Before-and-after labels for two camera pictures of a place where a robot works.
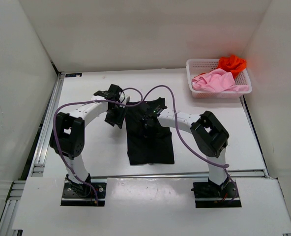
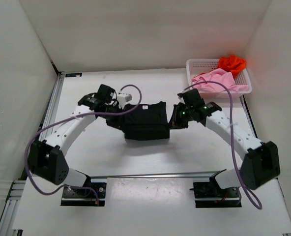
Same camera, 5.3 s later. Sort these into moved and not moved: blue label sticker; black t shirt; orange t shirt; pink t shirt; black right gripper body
Moved: black t shirt; black right gripper body
Not moved: pink t shirt; blue label sticker; orange t shirt
